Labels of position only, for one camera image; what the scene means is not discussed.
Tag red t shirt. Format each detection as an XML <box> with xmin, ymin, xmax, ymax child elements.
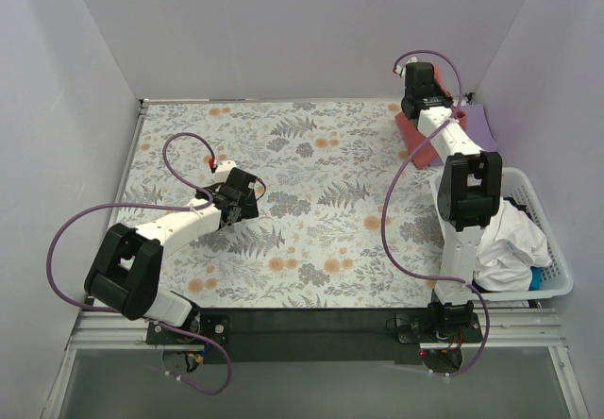
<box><xmin>394</xmin><ymin>63</ymin><xmax>454</xmax><ymax>153</ymax></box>

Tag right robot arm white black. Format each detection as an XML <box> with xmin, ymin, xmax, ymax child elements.
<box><xmin>394</xmin><ymin>59</ymin><xmax>502</xmax><ymax>343</ymax></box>

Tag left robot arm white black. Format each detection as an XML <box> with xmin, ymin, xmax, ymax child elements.
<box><xmin>84</xmin><ymin>161</ymin><xmax>260</xmax><ymax>344</ymax></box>

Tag folded purple t shirt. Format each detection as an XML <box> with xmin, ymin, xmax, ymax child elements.
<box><xmin>461</xmin><ymin>104</ymin><xmax>498</xmax><ymax>152</ymax></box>

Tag floral patterned table mat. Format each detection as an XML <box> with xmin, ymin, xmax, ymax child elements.
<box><xmin>115</xmin><ymin>101</ymin><xmax>443</xmax><ymax>308</ymax></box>

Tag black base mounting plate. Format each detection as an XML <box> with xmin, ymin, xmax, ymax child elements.
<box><xmin>145</xmin><ymin>306</ymin><xmax>487</xmax><ymax>365</ymax></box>

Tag white t shirt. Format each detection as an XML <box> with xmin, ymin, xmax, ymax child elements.
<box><xmin>471</xmin><ymin>196</ymin><xmax>553</xmax><ymax>293</ymax></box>

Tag blue t shirt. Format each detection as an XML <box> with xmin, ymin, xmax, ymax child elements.
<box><xmin>528</xmin><ymin>266</ymin><xmax>543</xmax><ymax>292</ymax></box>

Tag white plastic laundry basket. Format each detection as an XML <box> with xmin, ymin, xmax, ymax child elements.
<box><xmin>435</xmin><ymin>167</ymin><xmax>573</xmax><ymax>304</ymax></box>

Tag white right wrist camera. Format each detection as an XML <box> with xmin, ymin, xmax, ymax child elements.
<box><xmin>393</xmin><ymin>57</ymin><xmax>418</xmax><ymax>79</ymax></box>

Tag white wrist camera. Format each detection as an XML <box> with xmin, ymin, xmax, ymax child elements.
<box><xmin>393</xmin><ymin>57</ymin><xmax>418</xmax><ymax>79</ymax></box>
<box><xmin>209</xmin><ymin>159</ymin><xmax>237</xmax><ymax>183</ymax></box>

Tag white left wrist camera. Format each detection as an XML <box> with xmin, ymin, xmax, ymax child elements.
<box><xmin>209</xmin><ymin>159</ymin><xmax>237</xmax><ymax>183</ymax></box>

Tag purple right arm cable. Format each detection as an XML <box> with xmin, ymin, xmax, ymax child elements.
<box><xmin>380</xmin><ymin>49</ymin><xmax>492</xmax><ymax>377</ymax></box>

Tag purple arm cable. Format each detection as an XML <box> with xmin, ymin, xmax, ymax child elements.
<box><xmin>46</xmin><ymin>133</ymin><xmax>235</xmax><ymax>395</ymax></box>
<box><xmin>380</xmin><ymin>49</ymin><xmax>492</xmax><ymax>377</ymax></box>

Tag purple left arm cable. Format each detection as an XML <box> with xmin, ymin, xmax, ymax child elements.
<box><xmin>46</xmin><ymin>133</ymin><xmax>235</xmax><ymax>395</ymax></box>

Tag aluminium frame rail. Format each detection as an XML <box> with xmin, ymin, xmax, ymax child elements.
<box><xmin>42</xmin><ymin>308</ymin><xmax>589</xmax><ymax>418</ymax></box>

